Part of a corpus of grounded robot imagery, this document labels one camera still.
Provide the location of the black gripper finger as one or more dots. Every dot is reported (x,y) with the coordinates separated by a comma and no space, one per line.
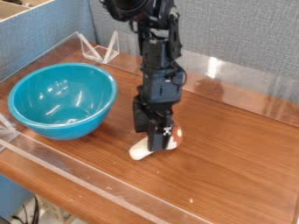
(159,134)

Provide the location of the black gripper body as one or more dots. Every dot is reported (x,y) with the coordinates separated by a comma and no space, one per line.
(159,92)

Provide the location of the white and brown toy mushroom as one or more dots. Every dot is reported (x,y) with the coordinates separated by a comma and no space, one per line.
(139,150)

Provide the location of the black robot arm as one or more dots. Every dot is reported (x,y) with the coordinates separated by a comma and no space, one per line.
(153,20)

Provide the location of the blue bowl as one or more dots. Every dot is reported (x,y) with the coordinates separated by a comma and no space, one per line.
(61,101)

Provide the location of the clear acrylic back barrier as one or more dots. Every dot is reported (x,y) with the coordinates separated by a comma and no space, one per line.
(256,91)

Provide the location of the clear acrylic barrier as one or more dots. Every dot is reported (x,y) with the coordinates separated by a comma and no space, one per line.
(19,55)
(135,200)
(256,91)

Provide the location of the clear acrylic left barrier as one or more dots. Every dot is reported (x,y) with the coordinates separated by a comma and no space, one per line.
(19,55)

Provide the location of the clear acrylic front barrier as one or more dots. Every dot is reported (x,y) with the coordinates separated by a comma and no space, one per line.
(135,200)

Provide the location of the wooden shelf top left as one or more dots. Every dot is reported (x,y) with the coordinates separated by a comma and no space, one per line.
(11,10)

